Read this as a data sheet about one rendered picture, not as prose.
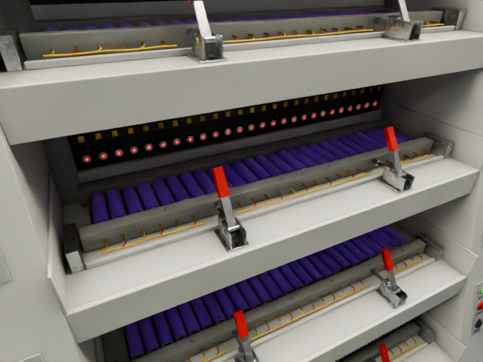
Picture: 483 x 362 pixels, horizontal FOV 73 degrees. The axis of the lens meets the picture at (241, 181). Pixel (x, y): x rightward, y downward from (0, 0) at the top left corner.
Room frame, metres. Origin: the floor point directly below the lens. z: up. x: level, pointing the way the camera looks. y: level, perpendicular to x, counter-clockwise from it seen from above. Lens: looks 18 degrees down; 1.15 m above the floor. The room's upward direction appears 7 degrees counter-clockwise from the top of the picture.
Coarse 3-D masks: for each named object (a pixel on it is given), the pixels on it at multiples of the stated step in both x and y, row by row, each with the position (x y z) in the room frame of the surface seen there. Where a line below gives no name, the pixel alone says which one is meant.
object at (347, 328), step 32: (416, 224) 0.58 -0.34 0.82; (416, 256) 0.54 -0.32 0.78; (448, 256) 0.52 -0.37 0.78; (352, 288) 0.47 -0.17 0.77; (416, 288) 0.47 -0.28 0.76; (448, 288) 0.47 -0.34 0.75; (288, 320) 0.41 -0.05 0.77; (320, 320) 0.41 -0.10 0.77; (352, 320) 0.41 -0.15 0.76; (384, 320) 0.41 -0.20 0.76; (96, 352) 0.33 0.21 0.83; (256, 352) 0.37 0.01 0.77; (288, 352) 0.37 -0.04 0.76; (320, 352) 0.36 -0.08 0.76
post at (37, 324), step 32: (0, 128) 0.25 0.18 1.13; (0, 160) 0.25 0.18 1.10; (32, 160) 0.33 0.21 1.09; (0, 192) 0.25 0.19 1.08; (32, 192) 0.29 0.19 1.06; (0, 224) 0.24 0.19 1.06; (32, 224) 0.25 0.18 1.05; (32, 256) 0.25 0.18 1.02; (0, 288) 0.24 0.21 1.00; (32, 288) 0.25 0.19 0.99; (0, 320) 0.23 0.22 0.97; (32, 320) 0.24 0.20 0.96; (64, 320) 0.25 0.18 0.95; (0, 352) 0.23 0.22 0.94; (32, 352) 0.24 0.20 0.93; (64, 352) 0.25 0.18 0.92
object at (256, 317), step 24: (360, 264) 0.50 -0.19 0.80; (312, 288) 0.45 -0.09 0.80; (336, 288) 0.46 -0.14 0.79; (360, 288) 0.46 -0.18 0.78; (264, 312) 0.41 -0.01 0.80; (288, 312) 0.43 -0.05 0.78; (192, 336) 0.37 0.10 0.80; (216, 336) 0.37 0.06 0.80; (144, 360) 0.34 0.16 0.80; (168, 360) 0.35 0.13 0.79
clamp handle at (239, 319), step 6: (234, 312) 0.36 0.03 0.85; (240, 312) 0.36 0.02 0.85; (234, 318) 0.36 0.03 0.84; (240, 318) 0.36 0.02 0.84; (240, 324) 0.35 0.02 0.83; (240, 330) 0.35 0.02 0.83; (246, 330) 0.35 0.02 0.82; (240, 336) 0.35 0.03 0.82; (246, 336) 0.35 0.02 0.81; (246, 342) 0.35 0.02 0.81; (246, 348) 0.34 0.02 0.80; (246, 354) 0.34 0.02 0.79; (252, 354) 0.34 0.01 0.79; (246, 360) 0.34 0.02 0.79; (252, 360) 0.34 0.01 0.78
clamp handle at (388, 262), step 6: (384, 252) 0.46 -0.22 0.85; (384, 258) 0.46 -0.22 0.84; (390, 258) 0.46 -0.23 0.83; (384, 264) 0.46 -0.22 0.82; (390, 264) 0.45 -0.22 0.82; (390, 270) 0.45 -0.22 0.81; (390, 276) 0.45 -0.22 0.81; (390, 282) 0.45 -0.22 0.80; (390, 288) 0.45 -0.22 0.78; (396, 288) 0.44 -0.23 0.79
